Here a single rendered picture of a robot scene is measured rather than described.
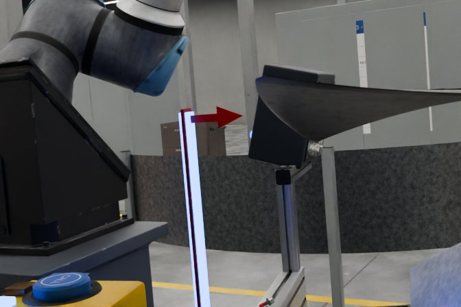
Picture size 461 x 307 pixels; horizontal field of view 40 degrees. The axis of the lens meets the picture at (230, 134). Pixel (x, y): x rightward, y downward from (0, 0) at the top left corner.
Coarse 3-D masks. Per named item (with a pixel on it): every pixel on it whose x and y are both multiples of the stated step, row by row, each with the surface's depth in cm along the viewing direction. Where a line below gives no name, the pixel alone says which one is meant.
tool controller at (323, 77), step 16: (272, 64) 126; (304, 80) 122; (320, 80) 125; (256, 112) 125; (272, 112) 124; (256, 128) 125; (272, 128) 124; (288, 128) 124; (256, 144) 126; (272, 144) 125; (288, 144) 124; (304, 144) 123; (320, 144) 130; (272, 160) 125; (288, 160) 124; (304, 160) 125
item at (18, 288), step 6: (18, 282) 47; (24, 282) 47; (30, 282) 47; (6, 288) 46; (12, 288) 46; (18, 288) 46; (24, 288) 46; (30, 288) 46; (6, 294) 46; (12, 294) 46; (18, 294) 46
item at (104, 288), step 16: (96, 288) 45; (112, 288) 46; (128, 288) 46; (144, 288) 47; (16, 304) 44; (32, 304) 43; (48, 304) 43; (64, 304) 43; (80, 304) 43; (96, 304) 43; (112, 304) 43; (128, 304) 44; (144, 304) 47
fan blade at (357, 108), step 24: (264, 96) 62; (288, 96) 61; (312, 96) 61; (336, 96) 60; (360, 96) 60; (384, 96) 59; (408, 96) 58; (432, 96) 58; (456, 96) 56; (288, 120) 70; (312, 120) 71; (336, 120) 71; (360, 120) 71
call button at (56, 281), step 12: (48, 276) 47; (60, 276) 46; (72, 276) 46; (84, 276) 46; (36, 288) 44; (48, 288) 44; (60, 288) 44; (72, 288) 44; (84, 288) 45; (48, 300) 44
